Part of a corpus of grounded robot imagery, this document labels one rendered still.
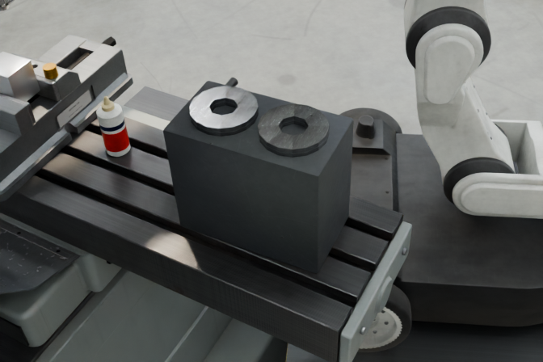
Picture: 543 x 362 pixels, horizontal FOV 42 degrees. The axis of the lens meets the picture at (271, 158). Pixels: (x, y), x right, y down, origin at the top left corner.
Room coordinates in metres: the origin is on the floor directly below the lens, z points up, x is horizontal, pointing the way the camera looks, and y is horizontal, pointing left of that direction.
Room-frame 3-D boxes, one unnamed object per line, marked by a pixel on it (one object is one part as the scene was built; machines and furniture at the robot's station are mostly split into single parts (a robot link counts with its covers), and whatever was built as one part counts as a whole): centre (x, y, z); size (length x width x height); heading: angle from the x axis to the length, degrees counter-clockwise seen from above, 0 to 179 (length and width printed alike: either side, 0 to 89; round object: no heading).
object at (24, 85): (0.93, 0.41, 1.05); 0.06 x 0.05 x 0.06; 60
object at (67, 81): (0.98, 0.38, 1.02); 0.12 x 0.06 x 0.04; 60
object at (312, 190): (0.71, 0.01, 1.03); 0.22 x 0.12 x 0.20; 62
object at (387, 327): (0.83, -0.16, 0.50); 0.20 x 0.05 x 0.20; 82
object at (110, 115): (0.88, 0.25, 0.99); 0.04 x 0.04 x 0.11
